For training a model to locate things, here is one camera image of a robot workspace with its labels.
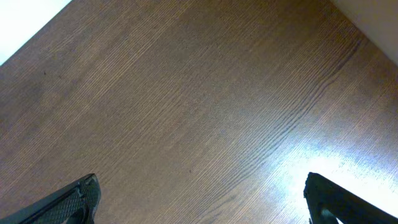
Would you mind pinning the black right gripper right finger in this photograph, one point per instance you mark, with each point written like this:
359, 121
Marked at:
330, 203

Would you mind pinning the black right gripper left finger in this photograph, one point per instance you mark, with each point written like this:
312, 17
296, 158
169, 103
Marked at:
74, 203

